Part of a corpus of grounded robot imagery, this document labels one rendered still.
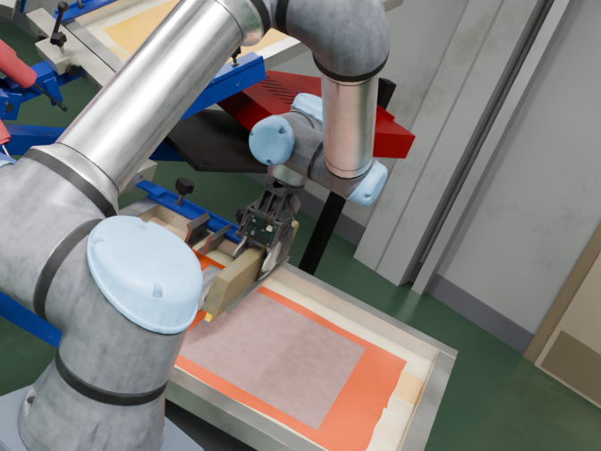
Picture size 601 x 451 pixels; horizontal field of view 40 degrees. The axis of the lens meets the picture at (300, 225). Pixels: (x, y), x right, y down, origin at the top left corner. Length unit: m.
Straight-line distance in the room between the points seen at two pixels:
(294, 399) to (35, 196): 0.80
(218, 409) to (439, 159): 2.99
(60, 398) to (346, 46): 0.50
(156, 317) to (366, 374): 0.95
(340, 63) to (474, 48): 3.14
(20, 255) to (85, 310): 0.09
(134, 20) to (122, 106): 1.60
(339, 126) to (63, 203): 0.44
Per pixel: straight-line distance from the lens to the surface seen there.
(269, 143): 1.30
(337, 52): 0.98
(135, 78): 0.91
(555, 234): 4.23
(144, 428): 0.86
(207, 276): 1.76
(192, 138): 2.49
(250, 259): 1.49
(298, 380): 1.57
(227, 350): 1.57
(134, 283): 0.76
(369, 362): 1.72
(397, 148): 2.81
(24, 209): 0.84
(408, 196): 4.30
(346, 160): 1.21
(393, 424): 1.58
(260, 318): 1.70
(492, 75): 4.09
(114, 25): 2.48
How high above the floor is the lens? 1.81
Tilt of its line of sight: 23 degrees down
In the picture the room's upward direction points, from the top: 23 degrees clockwise
